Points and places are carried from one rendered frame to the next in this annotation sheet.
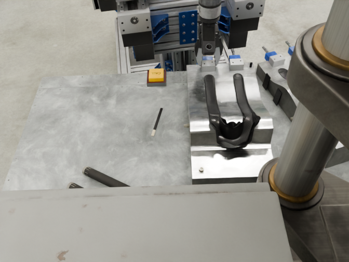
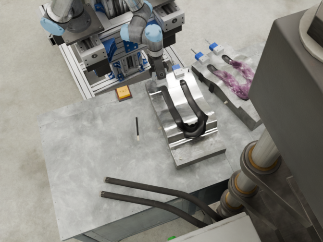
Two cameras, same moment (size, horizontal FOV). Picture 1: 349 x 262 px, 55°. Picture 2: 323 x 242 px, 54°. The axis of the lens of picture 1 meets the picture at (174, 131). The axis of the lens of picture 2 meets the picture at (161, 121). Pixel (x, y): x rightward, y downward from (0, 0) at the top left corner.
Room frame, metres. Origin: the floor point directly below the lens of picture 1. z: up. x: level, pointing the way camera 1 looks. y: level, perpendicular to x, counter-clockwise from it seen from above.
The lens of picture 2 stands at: (0.08, 0.13, 2.34)
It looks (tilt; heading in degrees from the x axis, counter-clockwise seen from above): 63 degrees down; 345
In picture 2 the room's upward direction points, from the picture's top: 7 degrees counter-clockwise
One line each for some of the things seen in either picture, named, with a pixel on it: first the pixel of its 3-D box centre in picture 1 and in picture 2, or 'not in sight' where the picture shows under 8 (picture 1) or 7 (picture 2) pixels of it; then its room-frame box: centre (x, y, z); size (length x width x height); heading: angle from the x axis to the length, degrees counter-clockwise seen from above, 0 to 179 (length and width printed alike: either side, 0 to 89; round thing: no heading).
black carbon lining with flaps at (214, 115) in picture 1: (229, 101); (184, 106); (0.79, -0.20, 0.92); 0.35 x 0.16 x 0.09; 177
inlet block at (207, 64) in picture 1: (206, 60); (157, 73); (1.05, -0.15, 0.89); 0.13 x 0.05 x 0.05; 177
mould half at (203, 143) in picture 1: (226, 114); (183, 114); (0.78, -0.18, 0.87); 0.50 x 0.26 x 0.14; 177
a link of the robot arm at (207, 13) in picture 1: (209, 9); (155, 49); (1.03, -0.15, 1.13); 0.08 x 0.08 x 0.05
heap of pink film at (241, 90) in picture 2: not in sight; (239, 77); (0.85, -0.54, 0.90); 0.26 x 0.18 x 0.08; 15
